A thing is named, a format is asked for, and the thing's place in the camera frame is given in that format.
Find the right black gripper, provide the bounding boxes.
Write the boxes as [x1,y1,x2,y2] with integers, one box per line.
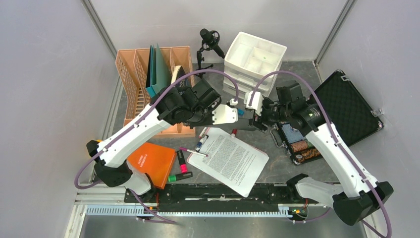
[248,97,291,133]

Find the dark blue hardcover book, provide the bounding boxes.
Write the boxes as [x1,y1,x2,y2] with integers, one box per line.
[171,65,192,87]

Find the teal notebook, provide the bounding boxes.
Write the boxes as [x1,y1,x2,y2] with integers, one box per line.
[146,45,157,98]

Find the printed white paper sheet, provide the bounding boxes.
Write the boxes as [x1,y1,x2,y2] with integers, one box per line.
[187,127,269,197]

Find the peach plastic file organizer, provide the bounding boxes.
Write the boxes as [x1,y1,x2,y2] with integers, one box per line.
[115,46,193,125]

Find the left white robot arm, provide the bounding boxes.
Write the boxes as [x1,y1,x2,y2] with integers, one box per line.
[87,77,239,202]

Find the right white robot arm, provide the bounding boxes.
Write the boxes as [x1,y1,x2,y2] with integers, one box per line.
[244,82,394,226]

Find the pink white marker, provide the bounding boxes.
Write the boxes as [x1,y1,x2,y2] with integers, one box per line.
[199,127,208,138]

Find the blue cap white marker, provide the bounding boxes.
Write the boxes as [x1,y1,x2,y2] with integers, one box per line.
[195,135,209,152]

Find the magenta marker pen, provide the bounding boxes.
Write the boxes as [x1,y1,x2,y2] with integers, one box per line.
[179,147,208,157]

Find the green file folder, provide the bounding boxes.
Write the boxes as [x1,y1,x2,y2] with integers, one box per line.
[150,44,171,97]

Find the white plastic drawer unit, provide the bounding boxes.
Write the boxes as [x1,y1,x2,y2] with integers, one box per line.
[224,32,287,99]

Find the orange book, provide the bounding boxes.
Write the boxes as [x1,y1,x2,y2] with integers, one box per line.
[127,142,176,189]

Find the green highlighter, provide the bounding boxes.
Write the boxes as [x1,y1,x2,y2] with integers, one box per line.
[167,172,193,182]

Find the black open carrying case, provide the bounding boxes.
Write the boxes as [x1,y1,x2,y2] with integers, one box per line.
[270,69,384,165]

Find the black microphone on tripod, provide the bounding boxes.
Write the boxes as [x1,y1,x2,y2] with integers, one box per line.
[196,28,225,70]

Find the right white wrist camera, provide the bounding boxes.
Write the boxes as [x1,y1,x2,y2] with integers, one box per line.
[244,91,263,116]

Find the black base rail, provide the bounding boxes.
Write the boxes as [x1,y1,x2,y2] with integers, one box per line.
[139,183,315,212]

